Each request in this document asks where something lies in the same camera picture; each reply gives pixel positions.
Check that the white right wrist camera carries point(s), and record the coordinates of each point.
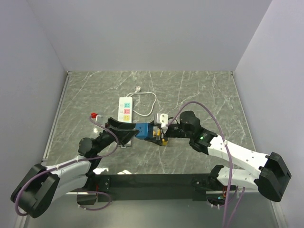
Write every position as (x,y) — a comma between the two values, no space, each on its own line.
(162,120)

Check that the blue cube socket adapter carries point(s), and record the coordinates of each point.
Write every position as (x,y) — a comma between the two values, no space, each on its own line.
(145,131)

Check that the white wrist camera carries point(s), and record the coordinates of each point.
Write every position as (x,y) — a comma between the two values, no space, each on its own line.
(97,119)
(162,120)

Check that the yellow cube socket adapter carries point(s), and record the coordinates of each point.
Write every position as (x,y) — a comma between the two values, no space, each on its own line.
(159,137)

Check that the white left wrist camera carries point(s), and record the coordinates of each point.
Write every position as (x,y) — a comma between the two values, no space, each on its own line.
(97,119)

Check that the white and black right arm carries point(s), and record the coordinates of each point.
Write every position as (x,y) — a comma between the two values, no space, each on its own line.
(267,173)

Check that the white power strip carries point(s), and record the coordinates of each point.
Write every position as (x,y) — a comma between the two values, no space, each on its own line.
(125,110)

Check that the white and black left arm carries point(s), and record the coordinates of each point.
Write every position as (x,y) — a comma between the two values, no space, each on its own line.
(43,184)

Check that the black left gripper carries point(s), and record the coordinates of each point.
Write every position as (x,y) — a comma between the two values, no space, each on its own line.
(124,135)

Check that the aluminium frame rail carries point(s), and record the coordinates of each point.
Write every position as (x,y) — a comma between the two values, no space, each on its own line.
(21,220)

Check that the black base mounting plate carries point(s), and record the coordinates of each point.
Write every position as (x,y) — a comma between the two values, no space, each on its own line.
(149,187)

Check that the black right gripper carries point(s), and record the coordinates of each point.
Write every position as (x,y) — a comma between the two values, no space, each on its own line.
(158,142)

